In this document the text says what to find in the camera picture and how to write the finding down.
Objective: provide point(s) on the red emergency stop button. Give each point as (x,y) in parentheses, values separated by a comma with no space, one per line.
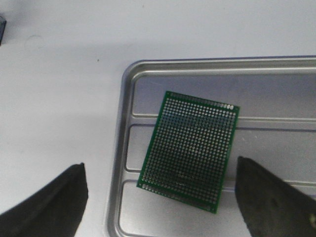
(2,28)

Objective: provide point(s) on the silver metal tray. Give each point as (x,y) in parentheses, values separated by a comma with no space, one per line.
(276,127)

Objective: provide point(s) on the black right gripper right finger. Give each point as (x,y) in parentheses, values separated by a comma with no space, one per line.
(269,206)

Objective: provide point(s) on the green perforated circuit board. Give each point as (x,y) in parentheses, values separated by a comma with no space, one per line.
(189,150)

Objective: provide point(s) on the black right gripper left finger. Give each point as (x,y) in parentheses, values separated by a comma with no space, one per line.
(56,210)

